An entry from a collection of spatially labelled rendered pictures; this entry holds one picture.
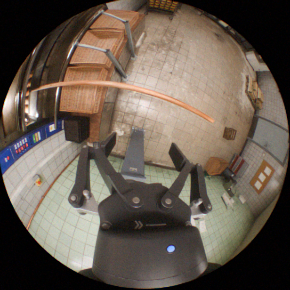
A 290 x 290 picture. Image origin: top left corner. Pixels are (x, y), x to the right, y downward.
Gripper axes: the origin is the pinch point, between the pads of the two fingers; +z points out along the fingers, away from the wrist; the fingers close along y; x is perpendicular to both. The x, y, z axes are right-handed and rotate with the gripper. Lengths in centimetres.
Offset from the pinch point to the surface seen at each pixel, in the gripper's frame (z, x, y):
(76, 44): 31, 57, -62
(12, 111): -3, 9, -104
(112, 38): 88, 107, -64
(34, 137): 21, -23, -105
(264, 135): 63, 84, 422
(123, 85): 27.0, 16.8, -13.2
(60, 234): -34, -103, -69
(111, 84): 27.0, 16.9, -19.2
